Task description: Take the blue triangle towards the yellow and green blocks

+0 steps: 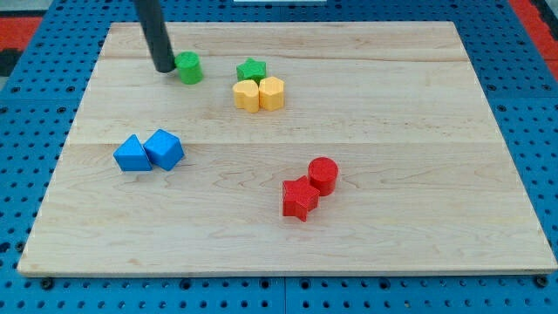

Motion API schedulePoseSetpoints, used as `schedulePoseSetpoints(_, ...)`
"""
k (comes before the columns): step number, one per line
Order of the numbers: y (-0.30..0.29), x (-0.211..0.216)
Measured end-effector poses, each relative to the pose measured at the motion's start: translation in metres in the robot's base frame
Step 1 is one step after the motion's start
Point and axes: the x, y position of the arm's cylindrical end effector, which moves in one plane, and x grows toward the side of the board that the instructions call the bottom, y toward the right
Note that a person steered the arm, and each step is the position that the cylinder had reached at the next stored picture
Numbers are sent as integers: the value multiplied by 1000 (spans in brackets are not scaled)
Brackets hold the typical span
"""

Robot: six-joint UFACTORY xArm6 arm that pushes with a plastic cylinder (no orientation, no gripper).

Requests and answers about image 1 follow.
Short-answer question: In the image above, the blue triangle block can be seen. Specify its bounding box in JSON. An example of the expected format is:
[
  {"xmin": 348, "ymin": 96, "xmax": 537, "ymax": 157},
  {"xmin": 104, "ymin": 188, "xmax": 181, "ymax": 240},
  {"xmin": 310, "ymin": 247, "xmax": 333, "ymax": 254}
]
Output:
[{"xmin": 112, "ymin": 134, "xmax": 153, "ymax": 172}]

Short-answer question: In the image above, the red star block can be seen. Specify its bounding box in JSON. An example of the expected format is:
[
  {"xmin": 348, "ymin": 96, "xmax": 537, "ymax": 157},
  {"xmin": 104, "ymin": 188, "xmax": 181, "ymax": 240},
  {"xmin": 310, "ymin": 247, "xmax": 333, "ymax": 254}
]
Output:
[{"xmin": 282, "ymin": 176, "xmax": 320, "ymax": 222}]

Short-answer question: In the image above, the red cylinder block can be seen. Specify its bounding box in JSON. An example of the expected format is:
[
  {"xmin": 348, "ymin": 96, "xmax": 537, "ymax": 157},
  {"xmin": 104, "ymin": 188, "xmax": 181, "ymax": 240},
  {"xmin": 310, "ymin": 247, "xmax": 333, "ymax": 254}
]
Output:
[{"xmin": 308, "ymin": 157, "xmax": 339, "ymax": 196}]

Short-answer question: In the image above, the yellow hexagon block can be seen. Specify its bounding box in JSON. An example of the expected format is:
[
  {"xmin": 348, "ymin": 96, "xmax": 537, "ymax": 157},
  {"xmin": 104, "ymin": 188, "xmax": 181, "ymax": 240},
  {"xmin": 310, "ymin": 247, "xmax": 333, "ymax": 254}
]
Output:
[{"xmin": 259, "ymin": 77, "xmax": 284, "ymax": 111}]

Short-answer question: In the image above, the yellow heart block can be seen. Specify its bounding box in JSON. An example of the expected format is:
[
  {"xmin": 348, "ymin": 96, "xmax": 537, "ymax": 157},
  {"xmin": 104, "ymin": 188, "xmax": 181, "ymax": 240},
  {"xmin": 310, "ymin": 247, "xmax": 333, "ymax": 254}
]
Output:
[{"xmin": 232, "ymin": 79, "xmax": 260, "ymax": 113}]

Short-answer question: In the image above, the green star block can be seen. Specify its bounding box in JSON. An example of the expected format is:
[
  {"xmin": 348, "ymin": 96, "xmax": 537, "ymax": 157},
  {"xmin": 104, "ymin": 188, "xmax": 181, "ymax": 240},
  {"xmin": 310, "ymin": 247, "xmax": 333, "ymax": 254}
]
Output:
[{"xmin": 236, "ymin": 58, "xmax": 267, "ymax": 84}]

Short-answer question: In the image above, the blue cube block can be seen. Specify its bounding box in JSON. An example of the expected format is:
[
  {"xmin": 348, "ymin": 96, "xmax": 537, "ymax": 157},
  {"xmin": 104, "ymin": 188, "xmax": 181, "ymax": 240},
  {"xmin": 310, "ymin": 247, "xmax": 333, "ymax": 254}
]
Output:
[{"xmin": 143, "ymin": 129, "xmax": 185, "ymax": 171}]

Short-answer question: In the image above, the green cylinder block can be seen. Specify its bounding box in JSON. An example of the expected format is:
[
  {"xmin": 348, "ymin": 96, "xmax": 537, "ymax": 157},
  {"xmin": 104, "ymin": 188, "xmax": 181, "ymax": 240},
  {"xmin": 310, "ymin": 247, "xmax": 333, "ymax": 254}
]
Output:
[{"xmin": 174, "ymin": 51, "xmax": 203, "ymax": 85}]

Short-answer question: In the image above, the light wooden board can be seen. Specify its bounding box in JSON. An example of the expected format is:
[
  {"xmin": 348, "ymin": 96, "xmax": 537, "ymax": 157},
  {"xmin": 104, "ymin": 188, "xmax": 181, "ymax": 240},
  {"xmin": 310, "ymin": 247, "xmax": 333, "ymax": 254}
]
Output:
[{"xmin": 17, "ymin": 21, "xmax": 557, "ymax": 277}]

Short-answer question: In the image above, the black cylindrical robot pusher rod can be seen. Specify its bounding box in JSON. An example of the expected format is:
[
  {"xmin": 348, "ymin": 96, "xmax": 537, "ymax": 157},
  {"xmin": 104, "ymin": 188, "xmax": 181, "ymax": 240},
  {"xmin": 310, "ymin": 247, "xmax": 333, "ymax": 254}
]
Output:
[{"xmin": 133, "ymin": 0, "xmax": 175, "ymax": 73}]

